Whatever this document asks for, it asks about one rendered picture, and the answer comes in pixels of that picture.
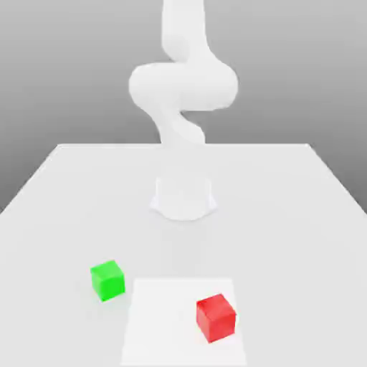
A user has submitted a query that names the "small green cube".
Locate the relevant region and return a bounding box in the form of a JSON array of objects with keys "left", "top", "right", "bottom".
[{"left": 90, "top": 259, "right": 126, "bottom": 302}]

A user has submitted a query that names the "small red cube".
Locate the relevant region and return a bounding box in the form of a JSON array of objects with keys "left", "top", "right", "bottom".
[{"left": 196, "top": 292, "right": 237, "bottom": 344}]

